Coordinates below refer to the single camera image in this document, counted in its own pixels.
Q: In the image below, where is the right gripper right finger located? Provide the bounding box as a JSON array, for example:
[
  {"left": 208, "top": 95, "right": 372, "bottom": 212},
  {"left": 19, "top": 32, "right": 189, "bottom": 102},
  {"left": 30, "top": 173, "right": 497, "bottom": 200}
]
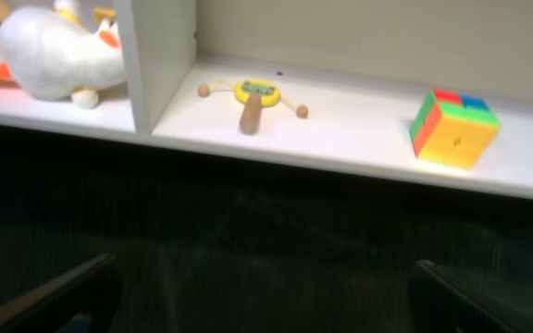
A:
[{"left": 407, "top": 259, "right": 533, "bottom": 333}]

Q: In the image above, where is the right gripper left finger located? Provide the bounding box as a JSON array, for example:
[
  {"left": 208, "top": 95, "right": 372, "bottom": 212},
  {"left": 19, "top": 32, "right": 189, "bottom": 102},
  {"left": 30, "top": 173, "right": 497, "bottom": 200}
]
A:
[{"left": 0, "top": 252, "right": 124, "bottom": 333}]

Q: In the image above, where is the many-coloured puzzle cube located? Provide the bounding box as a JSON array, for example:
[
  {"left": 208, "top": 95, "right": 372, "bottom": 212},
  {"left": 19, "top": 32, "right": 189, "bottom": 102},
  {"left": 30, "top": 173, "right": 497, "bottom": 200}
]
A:
[{"left": 408, "top": 88, "right": 502, "bottom": 171}]

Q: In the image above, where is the yellow rattle drum toy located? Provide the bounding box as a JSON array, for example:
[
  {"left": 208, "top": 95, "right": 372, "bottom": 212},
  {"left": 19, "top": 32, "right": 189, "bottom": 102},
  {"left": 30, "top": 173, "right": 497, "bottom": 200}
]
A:
[{"left": 196, "top": 78, "right": 310, "bottom": 136}]

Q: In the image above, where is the white shelf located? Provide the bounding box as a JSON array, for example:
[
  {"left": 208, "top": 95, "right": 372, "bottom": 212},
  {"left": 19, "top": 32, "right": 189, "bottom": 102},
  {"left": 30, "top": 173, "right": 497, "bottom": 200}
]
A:
[{"left": 0, "top": 0, "right": 533, "bottom": 204}]

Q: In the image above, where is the white plush duck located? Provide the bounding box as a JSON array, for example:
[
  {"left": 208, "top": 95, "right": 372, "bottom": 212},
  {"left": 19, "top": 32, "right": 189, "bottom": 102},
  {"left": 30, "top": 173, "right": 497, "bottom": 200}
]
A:
[{"left": 0, "top": 0, "right": 128, "bottom": 110}]

